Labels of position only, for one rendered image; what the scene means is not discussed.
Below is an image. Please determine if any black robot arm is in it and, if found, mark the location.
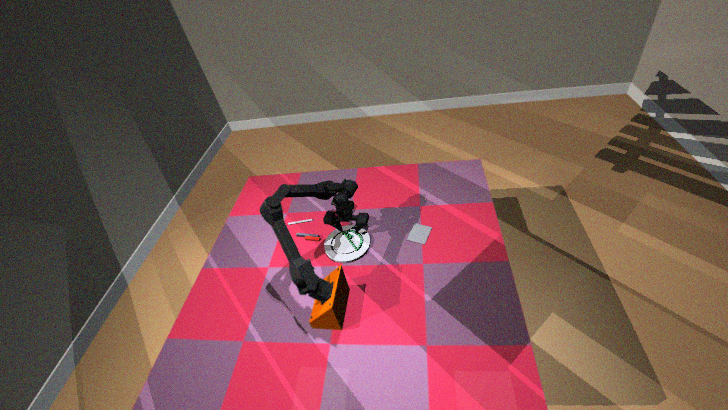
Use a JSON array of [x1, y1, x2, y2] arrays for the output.
[[260, 178, 358, 305]]

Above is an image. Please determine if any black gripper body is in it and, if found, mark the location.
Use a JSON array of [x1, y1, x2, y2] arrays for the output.
[[323, 203, 369, 227]]

